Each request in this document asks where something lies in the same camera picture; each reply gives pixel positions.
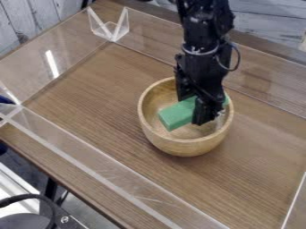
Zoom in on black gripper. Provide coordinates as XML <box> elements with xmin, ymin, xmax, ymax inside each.
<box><xmin>175</xmin><ymin>44</ymin><xmax>233</xmax><ymax>126</ymax></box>

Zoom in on green rectangular block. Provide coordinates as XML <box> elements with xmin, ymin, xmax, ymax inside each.
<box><xmin>157</xmin><ymin>94</ymin><xmax>232</xmax><ymax>132</ymax></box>

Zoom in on brown wooden bowl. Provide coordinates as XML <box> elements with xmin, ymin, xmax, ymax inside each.
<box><xmin>138</xmin><ymin>78</ymin><xmax>234</xmax><ymax>157</ymax></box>

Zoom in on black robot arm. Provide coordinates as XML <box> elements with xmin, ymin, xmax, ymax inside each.
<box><xmin>175</xmin><ymin>0</ymin><xmax>238</xmax><ymax>125</ymax></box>

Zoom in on clear acrylic tray walls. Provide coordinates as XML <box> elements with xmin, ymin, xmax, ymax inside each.
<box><xmin>0</xmin><ymin>1</ymin><xmax>306</xmax><ymax>229</ymax></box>

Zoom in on black table leg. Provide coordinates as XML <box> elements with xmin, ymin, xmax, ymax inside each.
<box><xmin>44</xmin><ymin>178</ymin><xmax>59</xmax><ymax>200</ymax></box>

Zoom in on blue object at left edge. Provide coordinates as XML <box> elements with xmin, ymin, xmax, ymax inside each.
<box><xmin>0</xmin><ymin>95</ymin><xmax>15</xmax><ymax>105</ymax></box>

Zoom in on black metal base plate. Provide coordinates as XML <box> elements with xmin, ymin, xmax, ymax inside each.
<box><xmin>40</xmin><ymin>202</ymin><xmax>89</xmax><ymax>229</ymax></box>

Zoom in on black cable loop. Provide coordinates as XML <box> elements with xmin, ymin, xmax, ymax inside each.
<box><xmin>0</xmin><ymin>192</ymin><xmax>58</xmax><ymax>229</ymax></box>

